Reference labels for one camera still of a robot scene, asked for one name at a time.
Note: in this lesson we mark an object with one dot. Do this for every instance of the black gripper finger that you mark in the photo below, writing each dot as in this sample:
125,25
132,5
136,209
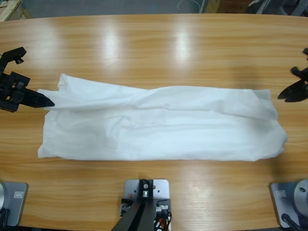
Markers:
299,97
33,103
36,96
296,89

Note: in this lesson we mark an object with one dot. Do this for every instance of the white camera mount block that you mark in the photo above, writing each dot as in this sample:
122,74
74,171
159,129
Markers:
161,190

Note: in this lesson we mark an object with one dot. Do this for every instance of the grey metal frame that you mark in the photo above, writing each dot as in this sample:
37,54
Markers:
288,7

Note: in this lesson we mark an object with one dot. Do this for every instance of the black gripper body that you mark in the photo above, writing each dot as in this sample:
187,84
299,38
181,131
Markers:
10,91
302,74

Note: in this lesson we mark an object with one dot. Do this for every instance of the grey metal post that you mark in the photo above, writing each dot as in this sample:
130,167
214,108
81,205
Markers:
203,6

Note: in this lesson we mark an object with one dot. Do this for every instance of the white t-shirt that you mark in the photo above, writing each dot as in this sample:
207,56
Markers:
168,127

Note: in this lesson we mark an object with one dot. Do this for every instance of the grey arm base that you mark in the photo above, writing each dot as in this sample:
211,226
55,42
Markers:
291,195
14,202

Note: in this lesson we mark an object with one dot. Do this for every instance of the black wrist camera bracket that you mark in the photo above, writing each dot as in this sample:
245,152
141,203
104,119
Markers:
9,56
306,51

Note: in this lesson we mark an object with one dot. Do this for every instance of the dark brown camera post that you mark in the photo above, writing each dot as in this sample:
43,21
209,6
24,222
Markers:
142,211

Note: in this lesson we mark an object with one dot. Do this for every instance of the brown cardboard box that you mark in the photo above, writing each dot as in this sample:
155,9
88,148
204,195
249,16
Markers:
231,4

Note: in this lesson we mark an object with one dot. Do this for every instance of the light wooden pallet stack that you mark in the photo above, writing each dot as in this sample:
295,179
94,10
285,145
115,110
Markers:
12,12

